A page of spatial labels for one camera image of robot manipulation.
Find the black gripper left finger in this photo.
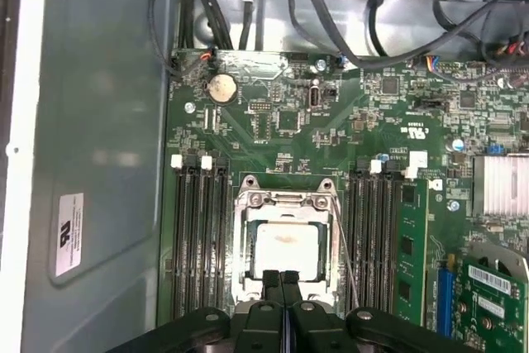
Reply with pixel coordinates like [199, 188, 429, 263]
[107, 270, 284, 353]

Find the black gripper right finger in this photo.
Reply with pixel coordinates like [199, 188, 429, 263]
[282, 270, 484, 353]

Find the thin wire locking lever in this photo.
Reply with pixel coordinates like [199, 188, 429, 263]
[329, 198, 360, 311]

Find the silver topped green CPU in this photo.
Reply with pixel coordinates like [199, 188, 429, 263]
[244, 216, 331, 286]

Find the RAM slot with black clip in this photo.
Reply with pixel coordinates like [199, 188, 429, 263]
[346, 160, 365, 312]
[185, 158, 203, 321]
[379, 160, 400, 312]
[214, 160, 233, 317]

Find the blue expansion slot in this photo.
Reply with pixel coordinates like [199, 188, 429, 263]
[436, 260, 456, 338]

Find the CPU socket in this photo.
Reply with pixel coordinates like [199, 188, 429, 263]
[231, 174, 344, 303]

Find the green RAM stick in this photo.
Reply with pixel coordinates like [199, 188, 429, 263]
[397, 179, 430, 327]

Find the black graphics card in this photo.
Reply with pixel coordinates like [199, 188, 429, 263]
[458, 241, 529, 353]

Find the green motherboard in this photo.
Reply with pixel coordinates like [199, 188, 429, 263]
[159, 49, 529, 353]

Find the white label sticker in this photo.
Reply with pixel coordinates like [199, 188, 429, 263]
[55, 192, 84, 278]

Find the silver finned chipset heatsink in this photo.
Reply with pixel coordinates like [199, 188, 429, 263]
[473, 153, 529, 217]

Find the round silver coin battery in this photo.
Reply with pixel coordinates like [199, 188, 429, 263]
[205, 73, 240, 104]

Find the black and grey PC case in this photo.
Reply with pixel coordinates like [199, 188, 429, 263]
[0, 0, 529, 353]

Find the black cable bundle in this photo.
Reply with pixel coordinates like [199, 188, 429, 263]
[177, 0, 235, 51]

